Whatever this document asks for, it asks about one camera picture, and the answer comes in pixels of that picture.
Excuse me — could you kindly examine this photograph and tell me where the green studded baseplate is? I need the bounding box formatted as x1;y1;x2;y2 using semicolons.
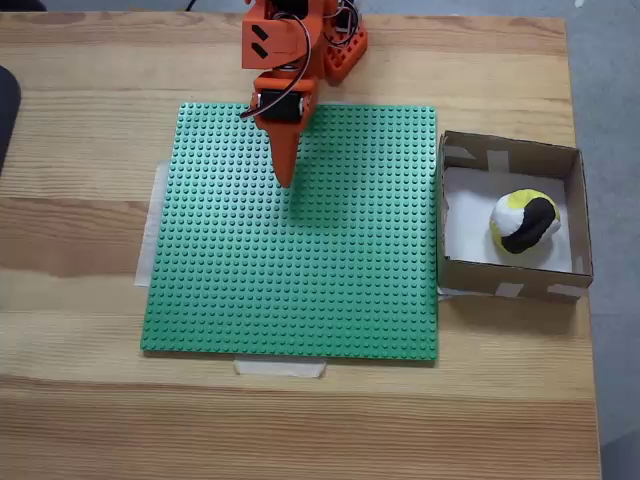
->
138;102;441;362

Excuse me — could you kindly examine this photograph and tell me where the gripper motor cable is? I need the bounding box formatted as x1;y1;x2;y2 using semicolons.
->
239;12;314;121

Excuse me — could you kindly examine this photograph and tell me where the brown cardboard box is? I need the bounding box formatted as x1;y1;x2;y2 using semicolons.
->
437;130;595;304

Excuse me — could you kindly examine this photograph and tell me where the white paper box liner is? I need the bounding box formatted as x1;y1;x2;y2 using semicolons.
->
443;167;574;274

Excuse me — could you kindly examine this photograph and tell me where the masking tape strip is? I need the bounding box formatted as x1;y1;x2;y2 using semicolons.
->
134;160;171;289
233;357;329;380

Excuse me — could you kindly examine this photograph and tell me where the black rounded object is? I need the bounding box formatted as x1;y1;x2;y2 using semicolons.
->
0;64;24;176

